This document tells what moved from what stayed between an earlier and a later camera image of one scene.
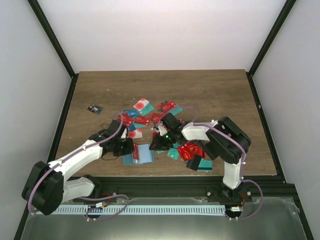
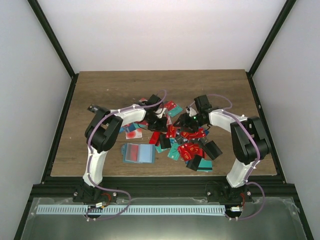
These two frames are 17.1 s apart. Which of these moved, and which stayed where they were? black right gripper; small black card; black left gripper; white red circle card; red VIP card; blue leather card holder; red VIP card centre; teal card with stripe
Moved: black right gripper; black left gripper
Stayed: red VIP card; red VIP card centre; small black card; teal card with stripe; white red circle card; blue leather card holder
